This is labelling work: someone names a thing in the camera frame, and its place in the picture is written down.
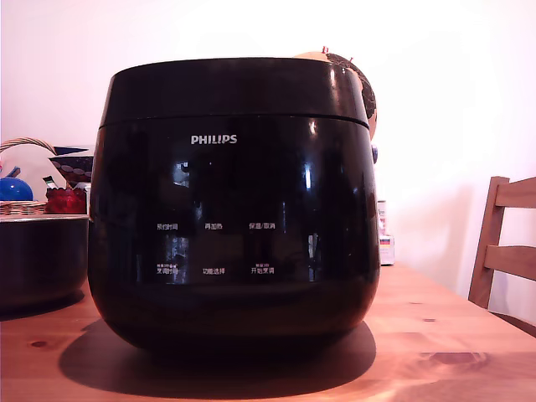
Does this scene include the black Philips rice cooker body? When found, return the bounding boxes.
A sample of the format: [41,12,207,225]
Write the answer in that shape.
[86,112,382,363]

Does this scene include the black rice cooker lid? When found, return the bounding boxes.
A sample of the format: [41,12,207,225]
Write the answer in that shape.
[99,56,371,127]

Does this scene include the white printed bottle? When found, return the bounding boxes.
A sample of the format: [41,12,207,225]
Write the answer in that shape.
[377,200,390,237]

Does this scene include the white box with striped print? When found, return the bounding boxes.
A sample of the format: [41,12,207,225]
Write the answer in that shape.
[378,234,397,268]

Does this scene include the brown globe with dark pattern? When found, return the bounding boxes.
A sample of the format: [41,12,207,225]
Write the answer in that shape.
[291,46,379,140]

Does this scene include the blue white patterned bowl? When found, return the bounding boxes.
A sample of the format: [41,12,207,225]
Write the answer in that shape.
[48,145,95,184]

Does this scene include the wooden chair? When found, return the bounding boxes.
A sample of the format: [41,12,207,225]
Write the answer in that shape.
[467,175,536,341]

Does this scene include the black inner pot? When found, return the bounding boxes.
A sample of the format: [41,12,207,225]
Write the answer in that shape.
[0,214,90,313]

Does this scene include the blue ball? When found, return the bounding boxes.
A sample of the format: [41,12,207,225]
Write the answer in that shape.
[0,176,35,203]

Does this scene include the wicker basket with handle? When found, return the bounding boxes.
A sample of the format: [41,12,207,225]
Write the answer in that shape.
[0,137,58,217]

